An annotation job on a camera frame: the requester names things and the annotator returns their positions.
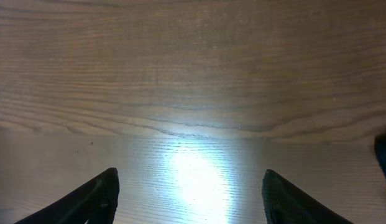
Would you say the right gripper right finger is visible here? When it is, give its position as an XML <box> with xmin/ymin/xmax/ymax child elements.
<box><xmin>262</xmin><ymin>169</ymin><xmax>352</xmax><ymax>224</ymax></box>

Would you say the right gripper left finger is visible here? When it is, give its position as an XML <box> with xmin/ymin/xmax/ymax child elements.
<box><xmin>15</xmin><ymin>167</ymin><xmax>119</xmax><ymax>224</ymax></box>

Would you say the black garment at right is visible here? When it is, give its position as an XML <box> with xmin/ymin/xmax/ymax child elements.
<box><xmin>374</xmin><ymin>131</ymin><xmax>386</xmax><ymax>178</ymax></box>

